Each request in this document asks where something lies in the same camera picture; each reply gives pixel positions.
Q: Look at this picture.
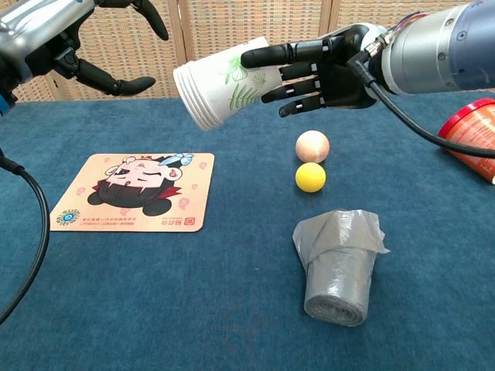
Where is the white cups green leaf print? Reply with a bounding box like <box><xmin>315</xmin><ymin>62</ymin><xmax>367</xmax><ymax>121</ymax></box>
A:
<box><xmin>181</xmin><ymin>36</ymin><xmax>283</xmax><ymax>131</ymax></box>

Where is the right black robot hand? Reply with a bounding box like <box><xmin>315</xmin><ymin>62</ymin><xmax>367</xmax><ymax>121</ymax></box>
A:
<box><xmin>240</xmin><ymin>23</ymin><xmax>387</xmax><ymax>119</ymax></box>

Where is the red snack canister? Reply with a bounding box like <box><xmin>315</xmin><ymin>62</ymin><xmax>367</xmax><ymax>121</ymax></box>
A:
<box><xmin>437</xmin><ymin>97</ymin><xmax>495</xmax><ymax>185</ymax></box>

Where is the yellow ball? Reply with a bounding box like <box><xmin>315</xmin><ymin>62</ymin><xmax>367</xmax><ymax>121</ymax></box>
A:
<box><xmin>295</xmin><ymin>162</ymin><xmax>327</xmax><ymax>194</ymax></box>

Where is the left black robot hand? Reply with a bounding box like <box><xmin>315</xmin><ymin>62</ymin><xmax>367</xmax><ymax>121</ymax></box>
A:
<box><xmin>0</xmin><ymin>0</ymin><xmax>170</xmax><ymax>97</ymax></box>

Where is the blue table cloth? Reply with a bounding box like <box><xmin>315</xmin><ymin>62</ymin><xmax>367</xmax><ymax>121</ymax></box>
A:
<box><xmin>0</xmin><ymin>90</ymin><xmax>495</xmax><ymax>371</ymax></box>

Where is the grey garbage bag roll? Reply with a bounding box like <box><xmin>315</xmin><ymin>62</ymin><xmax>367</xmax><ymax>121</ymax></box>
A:
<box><xmin>292</xmin><ymin>209</ymin><xmax>391</xmax><ymax>328</ymax></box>

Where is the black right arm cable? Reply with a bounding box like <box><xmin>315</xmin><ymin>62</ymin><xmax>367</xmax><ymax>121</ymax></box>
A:
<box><xmin>346</xmin><ymin>32</ymin><xmax>495</xmax><ymax>159</ymax></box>

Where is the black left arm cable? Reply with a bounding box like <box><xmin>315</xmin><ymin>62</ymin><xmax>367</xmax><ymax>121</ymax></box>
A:
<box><xmin>0</xmin><ymin>148</ymin><xmax>51</xmax><ymax>325</ymax></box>

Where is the cartoon character mouse pad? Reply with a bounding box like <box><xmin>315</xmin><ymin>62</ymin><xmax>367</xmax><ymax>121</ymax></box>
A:
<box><xmin>49</xmin><ymin>152</ymin><xmax>216</xmax><ymax>233</ymax></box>

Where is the peach coloured ball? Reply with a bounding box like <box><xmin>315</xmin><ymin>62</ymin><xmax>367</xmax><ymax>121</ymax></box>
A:
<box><xmin>295</xmin><ymin>130</ymin><xmax>331</xmax><ymax>164</ymax></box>

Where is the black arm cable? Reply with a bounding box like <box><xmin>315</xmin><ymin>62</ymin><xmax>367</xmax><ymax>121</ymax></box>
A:
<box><xmin>346</xmin><ymin>32</ymin><xmax>495</xmax><ymax>159</ymax></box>
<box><xmin>0</xmin><ymin>148</ymin><xmax>51</xmax><ymax>325</ymax></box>

